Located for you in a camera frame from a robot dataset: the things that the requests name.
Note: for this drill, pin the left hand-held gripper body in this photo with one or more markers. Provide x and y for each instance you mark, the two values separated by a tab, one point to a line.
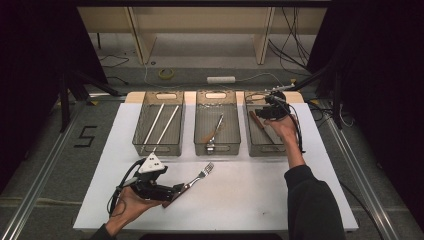
151	191

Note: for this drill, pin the person's left hand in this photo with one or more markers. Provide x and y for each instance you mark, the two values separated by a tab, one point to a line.
130	206

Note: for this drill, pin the light wooden bench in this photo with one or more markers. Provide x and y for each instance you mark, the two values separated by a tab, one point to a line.
140	40

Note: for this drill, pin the white chopstick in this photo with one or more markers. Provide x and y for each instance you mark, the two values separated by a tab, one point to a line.
167	126
153	126

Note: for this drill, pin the black metal stand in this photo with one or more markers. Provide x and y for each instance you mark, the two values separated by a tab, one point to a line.
337	100
64	100

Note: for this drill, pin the white power strip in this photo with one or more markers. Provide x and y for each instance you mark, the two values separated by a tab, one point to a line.
220	80

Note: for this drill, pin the metal spoon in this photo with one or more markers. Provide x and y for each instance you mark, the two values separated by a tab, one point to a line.
210	146

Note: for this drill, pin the yellow tape roll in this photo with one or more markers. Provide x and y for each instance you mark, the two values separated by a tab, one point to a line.
160	74

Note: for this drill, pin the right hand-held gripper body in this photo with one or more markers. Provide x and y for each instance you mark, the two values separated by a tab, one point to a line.
276	108

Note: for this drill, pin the person's right hand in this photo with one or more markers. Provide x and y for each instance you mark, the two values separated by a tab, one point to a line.
286	128

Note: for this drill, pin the black curtain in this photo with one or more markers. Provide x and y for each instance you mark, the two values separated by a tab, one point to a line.
33	66
383	66

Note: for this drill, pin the clear amber plastic spoon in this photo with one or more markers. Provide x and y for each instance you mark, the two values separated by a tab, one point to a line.
207	137

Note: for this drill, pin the aluminium floor rail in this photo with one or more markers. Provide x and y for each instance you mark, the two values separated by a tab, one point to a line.
361	180
40	175

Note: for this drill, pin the smoky clear plastic bin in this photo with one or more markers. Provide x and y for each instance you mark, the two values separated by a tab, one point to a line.
263	150
230	133
160	146

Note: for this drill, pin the white table cover sheet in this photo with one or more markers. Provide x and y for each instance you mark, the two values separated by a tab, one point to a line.
250	200

